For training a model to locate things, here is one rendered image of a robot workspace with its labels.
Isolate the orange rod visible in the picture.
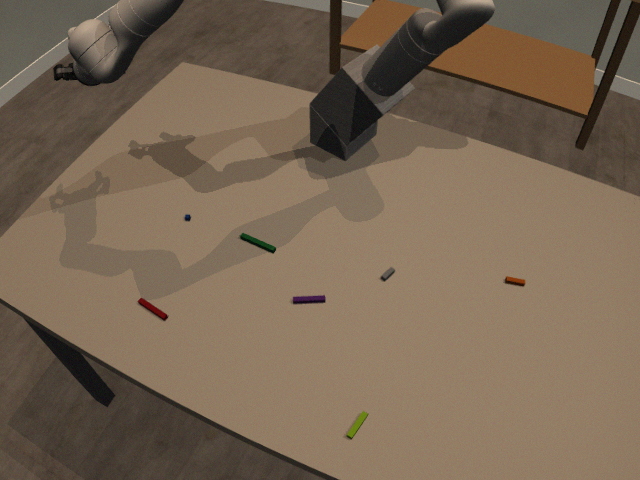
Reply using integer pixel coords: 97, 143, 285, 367
505, 277, 525, 286

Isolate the red rod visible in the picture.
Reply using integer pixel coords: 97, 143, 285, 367
138, 298, 168, 321

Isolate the grey rod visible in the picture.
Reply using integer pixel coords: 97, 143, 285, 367
381, 267, 395, 281

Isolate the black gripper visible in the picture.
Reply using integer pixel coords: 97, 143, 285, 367
53, 63, 101, 86

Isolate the purple rod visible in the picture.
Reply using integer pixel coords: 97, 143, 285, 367
293, 295, 325, 304

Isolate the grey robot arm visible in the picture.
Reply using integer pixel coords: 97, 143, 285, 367
68, 0, 495, 96

